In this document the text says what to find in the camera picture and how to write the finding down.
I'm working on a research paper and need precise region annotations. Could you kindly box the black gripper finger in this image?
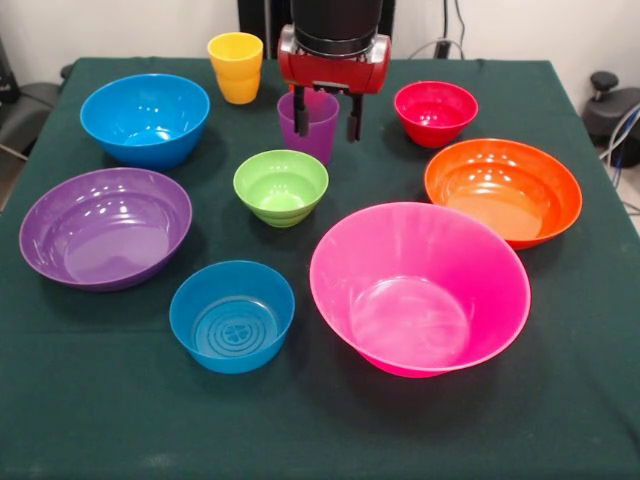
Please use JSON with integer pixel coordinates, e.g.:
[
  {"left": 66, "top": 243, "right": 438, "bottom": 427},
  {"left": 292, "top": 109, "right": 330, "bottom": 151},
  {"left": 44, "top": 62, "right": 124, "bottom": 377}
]
[
  {"left": 292, "top": 84, "right": 311, "bottom": 137},
  {"left": 346, "top": 93, "right": 365, "bottom": 145}
]

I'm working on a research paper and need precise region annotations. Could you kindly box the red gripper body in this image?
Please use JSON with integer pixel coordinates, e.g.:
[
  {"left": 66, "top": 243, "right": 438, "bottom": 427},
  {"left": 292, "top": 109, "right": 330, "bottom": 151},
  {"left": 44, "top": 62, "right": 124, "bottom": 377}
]
[{"left": 277, "top": 23, "right": 392, "bottom": 96}]

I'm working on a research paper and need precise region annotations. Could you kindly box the purple plastic cup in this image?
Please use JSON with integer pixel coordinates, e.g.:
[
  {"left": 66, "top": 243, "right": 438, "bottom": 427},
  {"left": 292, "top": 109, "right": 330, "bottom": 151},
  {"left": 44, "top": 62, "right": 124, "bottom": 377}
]
[{"left": 276, "top": 89, "right": 341, "bottom": 166}]

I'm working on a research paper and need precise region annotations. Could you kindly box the yellow plastic cup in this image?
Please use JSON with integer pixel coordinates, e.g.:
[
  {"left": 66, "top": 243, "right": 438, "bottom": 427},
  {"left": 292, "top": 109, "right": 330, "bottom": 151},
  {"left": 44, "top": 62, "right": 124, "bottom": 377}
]
[{"left": 206, "top": 31, "right": 265, "bottom": 106}]

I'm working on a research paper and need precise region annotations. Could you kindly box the red plastic bowl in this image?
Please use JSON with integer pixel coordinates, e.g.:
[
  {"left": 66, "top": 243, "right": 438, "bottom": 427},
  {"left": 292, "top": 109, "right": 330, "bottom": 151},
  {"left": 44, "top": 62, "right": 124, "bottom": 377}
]
[{"left": 393, "top": 80, "right": 480, "bottom": 150}]

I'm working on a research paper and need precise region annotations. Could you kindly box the green plastic bowl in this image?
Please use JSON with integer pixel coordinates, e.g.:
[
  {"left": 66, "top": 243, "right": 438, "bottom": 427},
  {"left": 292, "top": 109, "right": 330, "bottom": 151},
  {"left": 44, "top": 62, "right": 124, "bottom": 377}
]
[{"left": 232, "top": 149, "right": 330, "bottom": 229}]

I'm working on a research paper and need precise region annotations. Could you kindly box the large blue plastic bowl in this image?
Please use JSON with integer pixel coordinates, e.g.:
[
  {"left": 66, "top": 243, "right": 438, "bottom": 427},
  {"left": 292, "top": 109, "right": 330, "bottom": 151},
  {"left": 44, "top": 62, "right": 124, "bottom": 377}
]
[{"left": 79, "top": 73, "right": 211, "bottom": 172}]

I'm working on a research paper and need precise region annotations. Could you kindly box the orange plastic bowl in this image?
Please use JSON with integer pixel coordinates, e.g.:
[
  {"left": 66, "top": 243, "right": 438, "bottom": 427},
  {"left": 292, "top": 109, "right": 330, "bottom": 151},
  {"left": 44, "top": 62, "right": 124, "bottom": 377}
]
[{"left": 424, "top": 138, "right": 584, "bottom": 252}]

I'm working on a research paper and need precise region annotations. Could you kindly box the pink plastic bowl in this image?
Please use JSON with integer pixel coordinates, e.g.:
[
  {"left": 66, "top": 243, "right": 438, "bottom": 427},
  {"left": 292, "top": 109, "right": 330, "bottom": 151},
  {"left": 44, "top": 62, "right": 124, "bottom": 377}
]
[{"left": 309, "top": 201, "right": 532, "bottom": 379}]

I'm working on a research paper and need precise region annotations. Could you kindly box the small blue plastic bowl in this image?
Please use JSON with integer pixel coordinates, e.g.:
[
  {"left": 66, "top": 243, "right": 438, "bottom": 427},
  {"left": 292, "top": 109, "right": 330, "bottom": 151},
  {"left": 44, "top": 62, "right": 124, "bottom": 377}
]
[{"left": 168, "top": 259, "right": 297, "bottom": 375}]

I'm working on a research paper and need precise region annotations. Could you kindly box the purple plastic bowl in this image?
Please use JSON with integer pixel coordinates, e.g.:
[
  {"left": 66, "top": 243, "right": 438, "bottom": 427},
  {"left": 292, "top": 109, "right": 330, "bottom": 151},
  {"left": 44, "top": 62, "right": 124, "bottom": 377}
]
[{"left": 18, "top": 167, "right": 194, "bottom": 293}]

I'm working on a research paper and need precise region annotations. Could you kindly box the black chair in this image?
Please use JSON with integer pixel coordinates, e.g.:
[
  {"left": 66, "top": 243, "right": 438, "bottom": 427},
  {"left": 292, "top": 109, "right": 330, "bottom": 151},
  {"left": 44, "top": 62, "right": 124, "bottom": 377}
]
[{"left": 0, "top": 37, "right": 75, "bottom": 161}]

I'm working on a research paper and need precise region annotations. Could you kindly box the dark green tablecloth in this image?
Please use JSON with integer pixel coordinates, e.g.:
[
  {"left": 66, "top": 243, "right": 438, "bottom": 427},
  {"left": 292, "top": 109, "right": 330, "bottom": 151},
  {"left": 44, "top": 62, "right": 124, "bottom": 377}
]
[{"left": 0, "top": 56, "right": 640, "bottom": 480}]

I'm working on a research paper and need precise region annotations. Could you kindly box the white cable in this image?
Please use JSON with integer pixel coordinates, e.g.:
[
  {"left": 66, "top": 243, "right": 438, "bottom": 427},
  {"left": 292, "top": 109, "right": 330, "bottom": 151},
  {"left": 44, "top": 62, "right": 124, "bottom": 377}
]
[{"left": 407, "top": 38, "right": 440, "bottom": 60}]

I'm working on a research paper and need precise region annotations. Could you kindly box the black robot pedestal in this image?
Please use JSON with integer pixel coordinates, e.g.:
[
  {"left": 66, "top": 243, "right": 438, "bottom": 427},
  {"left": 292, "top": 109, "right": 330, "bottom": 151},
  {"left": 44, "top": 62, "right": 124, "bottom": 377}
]
[{"left": 238, "top": 0, "right": 396, "bottom": 60}]

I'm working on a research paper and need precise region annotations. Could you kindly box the black cable with plug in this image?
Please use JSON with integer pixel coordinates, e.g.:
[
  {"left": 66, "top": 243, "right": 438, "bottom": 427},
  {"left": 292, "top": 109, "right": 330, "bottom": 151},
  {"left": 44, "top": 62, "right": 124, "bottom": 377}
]
[{"left": 433, "top": 0, "right": 467, "bottom": 61}]

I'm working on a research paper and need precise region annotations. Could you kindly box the grey and blue cable bundle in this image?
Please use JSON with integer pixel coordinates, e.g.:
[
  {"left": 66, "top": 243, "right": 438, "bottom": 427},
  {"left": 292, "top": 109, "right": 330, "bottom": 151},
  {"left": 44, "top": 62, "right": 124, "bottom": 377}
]
[{"left": 598, "top": 102, "right": 640, "bottom": 174}]

